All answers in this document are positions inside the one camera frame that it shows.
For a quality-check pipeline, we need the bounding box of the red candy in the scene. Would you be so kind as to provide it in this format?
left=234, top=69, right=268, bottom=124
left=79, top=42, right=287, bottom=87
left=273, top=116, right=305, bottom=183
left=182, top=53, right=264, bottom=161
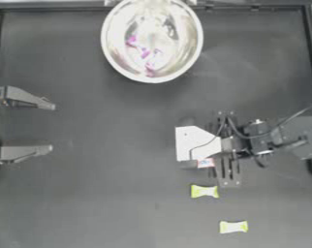
left=197, top=157, right=216, bottom=170

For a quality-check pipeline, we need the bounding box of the green candy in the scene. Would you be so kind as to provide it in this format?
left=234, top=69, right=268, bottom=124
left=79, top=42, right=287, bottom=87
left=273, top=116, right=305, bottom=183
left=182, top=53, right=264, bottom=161
left=218, top=220, right=251, bottom=234
left=190, top=184, right=221, bottom=200

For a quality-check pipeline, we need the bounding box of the steel bowl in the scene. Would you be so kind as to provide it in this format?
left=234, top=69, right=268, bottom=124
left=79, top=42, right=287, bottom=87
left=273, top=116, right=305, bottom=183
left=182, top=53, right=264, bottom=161
left=99, top=0, right=206, bottom=84

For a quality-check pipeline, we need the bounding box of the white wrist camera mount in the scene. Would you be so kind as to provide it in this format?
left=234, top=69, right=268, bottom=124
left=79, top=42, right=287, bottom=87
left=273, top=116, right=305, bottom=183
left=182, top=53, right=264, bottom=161
left=176, top=125, right=224, bottom=163

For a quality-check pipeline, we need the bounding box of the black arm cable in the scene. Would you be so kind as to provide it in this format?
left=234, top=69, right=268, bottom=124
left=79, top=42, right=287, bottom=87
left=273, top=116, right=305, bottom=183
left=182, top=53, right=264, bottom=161
left=276, top=103, right=312, bottom=130

